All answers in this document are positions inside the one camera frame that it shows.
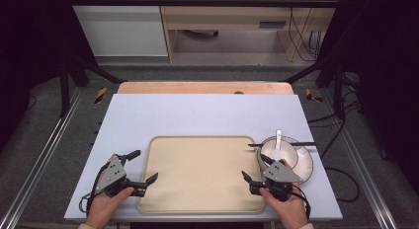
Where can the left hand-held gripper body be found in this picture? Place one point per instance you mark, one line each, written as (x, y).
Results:
(113, 174)

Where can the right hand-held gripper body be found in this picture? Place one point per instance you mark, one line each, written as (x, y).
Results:
(280, 176)

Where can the person's right hand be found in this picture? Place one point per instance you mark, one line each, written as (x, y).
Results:
(290, 212)

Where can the person's left hand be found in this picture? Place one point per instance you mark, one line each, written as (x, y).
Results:
(102, 211)

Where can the black chopstick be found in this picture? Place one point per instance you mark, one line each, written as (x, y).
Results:
(303, 143)
(255, 145)

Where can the white ceramic spoon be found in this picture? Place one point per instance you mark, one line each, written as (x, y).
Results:
(278, 140)

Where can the white ceramic bowl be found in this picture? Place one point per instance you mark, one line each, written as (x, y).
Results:
(290, 153)

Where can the white ribbed plate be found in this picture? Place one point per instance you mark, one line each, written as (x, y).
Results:
(304, 163)

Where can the beige plastic tray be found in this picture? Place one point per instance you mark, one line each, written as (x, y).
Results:
(197, 173)

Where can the yellow black tape marker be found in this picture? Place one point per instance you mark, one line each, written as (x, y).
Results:
(311, 95)
(100, 95)

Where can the white cabinet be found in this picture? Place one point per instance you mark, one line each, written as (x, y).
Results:
(122, 28)

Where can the light wooden desk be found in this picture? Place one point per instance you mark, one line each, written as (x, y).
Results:
(230, 16)

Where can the aluminium floor rail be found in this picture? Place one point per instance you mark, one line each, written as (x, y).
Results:
(362, 163)
(39, 156)

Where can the black metal frame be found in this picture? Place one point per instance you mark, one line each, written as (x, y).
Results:
(204, 2)

